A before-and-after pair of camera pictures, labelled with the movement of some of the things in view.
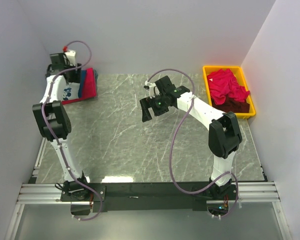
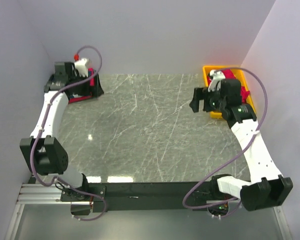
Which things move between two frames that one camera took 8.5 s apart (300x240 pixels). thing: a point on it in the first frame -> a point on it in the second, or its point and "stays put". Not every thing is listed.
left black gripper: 76,77 -> 79,77
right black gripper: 148,103 -> 201,93
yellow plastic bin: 238,72 stays put
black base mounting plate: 149,197 stays put
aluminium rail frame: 243,193 stays put
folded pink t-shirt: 89,88 stays put
